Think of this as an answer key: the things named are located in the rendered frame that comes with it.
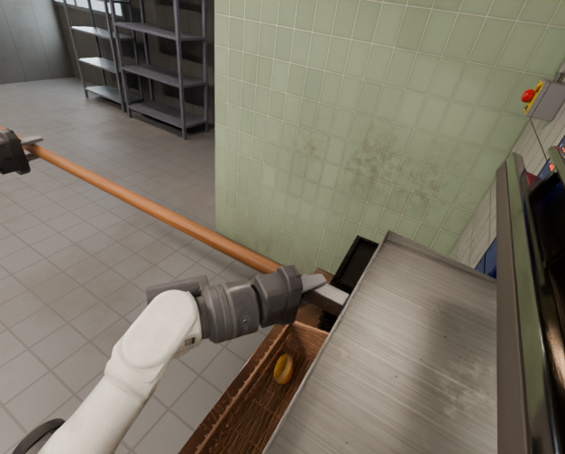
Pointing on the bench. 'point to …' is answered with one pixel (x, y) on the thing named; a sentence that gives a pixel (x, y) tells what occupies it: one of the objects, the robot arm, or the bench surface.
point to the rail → (541, 331)
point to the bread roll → (284, 369)
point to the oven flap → (520, 434)
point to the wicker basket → (289, 338)
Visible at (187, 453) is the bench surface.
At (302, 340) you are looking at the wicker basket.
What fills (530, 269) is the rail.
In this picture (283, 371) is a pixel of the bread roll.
